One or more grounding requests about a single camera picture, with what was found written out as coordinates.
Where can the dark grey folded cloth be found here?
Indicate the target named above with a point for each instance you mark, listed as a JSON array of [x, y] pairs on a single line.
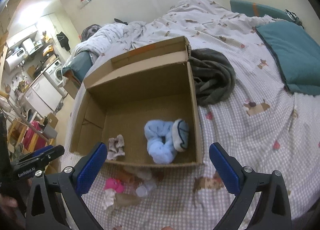
[[214, 76]]

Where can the checked dog print bedsheet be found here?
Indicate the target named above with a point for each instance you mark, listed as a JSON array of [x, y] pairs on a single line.
[[261, 124]]

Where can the open brown cardboard box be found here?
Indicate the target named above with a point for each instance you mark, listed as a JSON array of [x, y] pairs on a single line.
[[123, 94]]

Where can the white fluffy plush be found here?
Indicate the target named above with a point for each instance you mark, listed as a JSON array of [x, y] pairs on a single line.
[[148, 185]]

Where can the light blue fluffy plush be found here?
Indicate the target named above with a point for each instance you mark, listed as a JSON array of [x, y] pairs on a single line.
[[160, 147]]

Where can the white washing machine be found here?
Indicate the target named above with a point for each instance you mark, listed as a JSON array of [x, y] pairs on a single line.
[[54, 73]]

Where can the black garment hanging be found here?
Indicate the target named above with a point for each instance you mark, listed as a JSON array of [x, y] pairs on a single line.
[[63, 40]]

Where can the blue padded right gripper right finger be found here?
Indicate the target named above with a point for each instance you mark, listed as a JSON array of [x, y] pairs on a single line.
[[273, 208]]

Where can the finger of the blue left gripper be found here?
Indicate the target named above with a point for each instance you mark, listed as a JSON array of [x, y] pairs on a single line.
[[42, 150]]

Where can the white and blue sock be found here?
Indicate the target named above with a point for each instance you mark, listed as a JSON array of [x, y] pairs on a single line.
[[180, 135]]

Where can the small cardboard box on floor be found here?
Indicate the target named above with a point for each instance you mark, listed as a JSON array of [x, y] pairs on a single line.
[[51, 120]]

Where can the brown soft tube toy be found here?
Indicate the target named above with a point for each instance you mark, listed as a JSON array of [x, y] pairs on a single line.
[[125, 177]]

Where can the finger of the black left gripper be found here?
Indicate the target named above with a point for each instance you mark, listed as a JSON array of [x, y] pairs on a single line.
[[52, 154]]

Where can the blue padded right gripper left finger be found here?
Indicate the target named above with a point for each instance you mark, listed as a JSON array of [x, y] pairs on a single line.
[[50, 194]]

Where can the beige cloth with tag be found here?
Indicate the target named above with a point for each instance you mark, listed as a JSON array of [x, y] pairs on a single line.
[[113, 200]]

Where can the pink soft ball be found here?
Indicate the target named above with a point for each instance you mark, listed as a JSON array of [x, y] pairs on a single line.
[[114, 184]]

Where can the teal headboard cushion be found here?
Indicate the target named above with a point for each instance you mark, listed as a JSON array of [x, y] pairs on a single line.
[[252, 9]]

